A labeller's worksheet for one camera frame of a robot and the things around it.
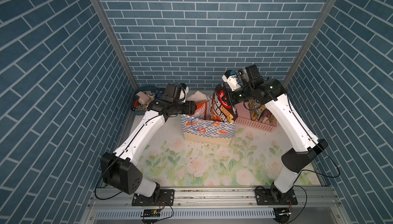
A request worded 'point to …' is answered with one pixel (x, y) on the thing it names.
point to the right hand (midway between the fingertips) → (223, 98)
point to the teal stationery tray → (142, 89)
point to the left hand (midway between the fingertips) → (195, 106)
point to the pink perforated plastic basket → (244, 117)
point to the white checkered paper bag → (200, 130)
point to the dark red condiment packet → (220, 111)
